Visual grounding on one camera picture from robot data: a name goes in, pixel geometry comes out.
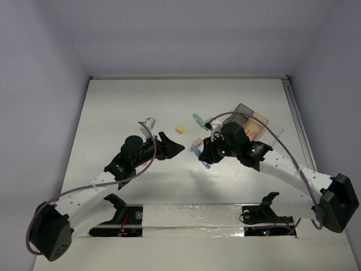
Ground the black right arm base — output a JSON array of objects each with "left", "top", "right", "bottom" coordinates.
[{"left": 239, "top": 192, "right": 296, "bottom": 237}]

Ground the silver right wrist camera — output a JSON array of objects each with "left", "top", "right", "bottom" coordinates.
[{"left": 204, "top": 119, "right": 223, "bottom": 141}]

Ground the pink mini stapler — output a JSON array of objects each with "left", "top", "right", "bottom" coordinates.
[{"left": 191, "top": 138, "right": 203, "bottom": 148}]

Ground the blue highlighter pen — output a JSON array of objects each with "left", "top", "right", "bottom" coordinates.
[{"left": 191, "top": 145, "right": 211, "bottom": 169}]

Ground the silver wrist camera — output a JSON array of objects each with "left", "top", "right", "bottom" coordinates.
[
  {"left": 204, "top": 119, "right": 223, "bottom": 141},
  {"left": 139, "top": 117, "right": 156, "bottom": 131}
]

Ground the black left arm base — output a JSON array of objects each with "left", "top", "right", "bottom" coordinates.
[{"left": 89, "top": 194, "right": 143, "bottom": 238}]

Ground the yellow eraser block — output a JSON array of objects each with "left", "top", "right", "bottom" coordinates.
[{"left": 175, "top": 126, "right": 185, "bottom": 134}]

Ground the green highlighter pen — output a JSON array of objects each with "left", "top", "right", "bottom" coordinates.
[{"left": 192, "top": 113, "right": 209, "bottom": 130}]

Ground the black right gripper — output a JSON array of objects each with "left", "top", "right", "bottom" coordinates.
[{"left": 198, "top": 132, "right": 239, "bottom": 164}]

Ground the smoky grey plastic container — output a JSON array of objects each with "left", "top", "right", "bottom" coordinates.
[{"left": 222, "top": 103, "right": 254, "bottom": 127}]

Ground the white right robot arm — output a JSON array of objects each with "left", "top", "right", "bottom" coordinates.
[{"left": 199, "top": 122, "right": 359, "bottom": 233}]

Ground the clear plastic container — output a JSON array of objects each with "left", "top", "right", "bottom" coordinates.
[{"left": 257, "top": 121, "right": 284, "bottom": 147}]

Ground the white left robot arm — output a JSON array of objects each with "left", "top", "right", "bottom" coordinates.
[{"left": 25, "top": 132, "right": 185, "bottom": 261}]

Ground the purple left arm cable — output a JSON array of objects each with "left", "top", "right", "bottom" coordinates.
[{"left": 25, "top": 121, "right": 157, "bottom": 255}]

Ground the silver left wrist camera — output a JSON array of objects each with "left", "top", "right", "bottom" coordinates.
[{"left": 139, "top": 117, "right": 156, "bottom": 131}]

